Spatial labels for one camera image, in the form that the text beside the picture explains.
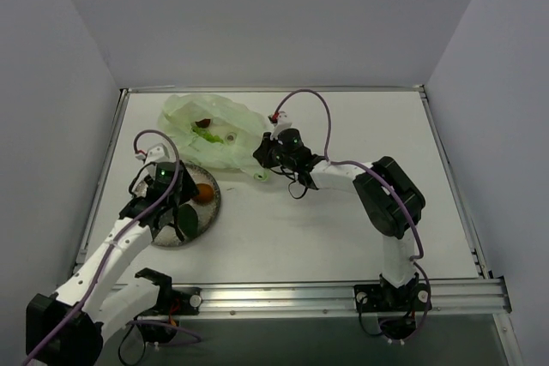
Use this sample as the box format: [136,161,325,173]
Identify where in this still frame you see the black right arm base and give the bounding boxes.
[353,280,432,345]

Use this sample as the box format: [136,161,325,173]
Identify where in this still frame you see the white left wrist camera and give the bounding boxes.
[135,143,170,165]

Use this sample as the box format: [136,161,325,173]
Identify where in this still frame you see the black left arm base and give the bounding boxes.
[130,287,202,346]

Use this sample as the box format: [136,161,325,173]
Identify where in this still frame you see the speckled round plate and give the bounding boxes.
[153,163,221,248]

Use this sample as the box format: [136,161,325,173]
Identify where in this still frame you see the aluminium table frame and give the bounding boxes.
[45,85,514,366]

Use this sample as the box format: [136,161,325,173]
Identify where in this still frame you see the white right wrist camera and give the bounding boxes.
[268,111,293,140]

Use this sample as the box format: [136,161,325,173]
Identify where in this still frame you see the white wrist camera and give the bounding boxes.
[268,111,293,140]
[135,143,170,165]

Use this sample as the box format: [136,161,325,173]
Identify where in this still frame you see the pale green plastic bag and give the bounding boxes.
[157,93,268,182]

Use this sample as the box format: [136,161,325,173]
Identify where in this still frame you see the green fake grapes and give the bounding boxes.
[192,127,224,144]

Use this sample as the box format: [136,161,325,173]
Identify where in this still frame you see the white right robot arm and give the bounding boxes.
[253,128,425,309]

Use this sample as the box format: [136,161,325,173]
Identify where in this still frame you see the dark green fake avocado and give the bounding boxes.
[178,204,198,239]

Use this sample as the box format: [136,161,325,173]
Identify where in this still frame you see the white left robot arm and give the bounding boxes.
[24,160,198,365]

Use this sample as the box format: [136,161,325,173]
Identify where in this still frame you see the orange fake fruit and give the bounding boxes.
[192,183,215,204]

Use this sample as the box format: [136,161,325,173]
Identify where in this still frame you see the dark red fake fruit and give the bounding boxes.
[195,119,211,129]

